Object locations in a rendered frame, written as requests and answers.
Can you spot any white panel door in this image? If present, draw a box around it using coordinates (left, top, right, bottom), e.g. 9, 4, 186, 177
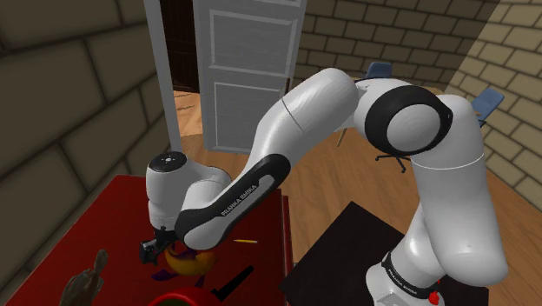
192, 0, 308, 155

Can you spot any red bowl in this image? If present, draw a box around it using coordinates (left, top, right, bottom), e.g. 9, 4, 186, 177
147, 286, 222, 306

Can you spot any red table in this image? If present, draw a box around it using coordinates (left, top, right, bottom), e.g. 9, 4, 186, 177
3, 174, 294, 306

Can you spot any dark brown figure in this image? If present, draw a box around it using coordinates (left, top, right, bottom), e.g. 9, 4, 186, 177
58, 248, 109, 306

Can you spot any black robot stand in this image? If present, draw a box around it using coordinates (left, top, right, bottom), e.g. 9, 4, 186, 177
278, 200, 491, 306

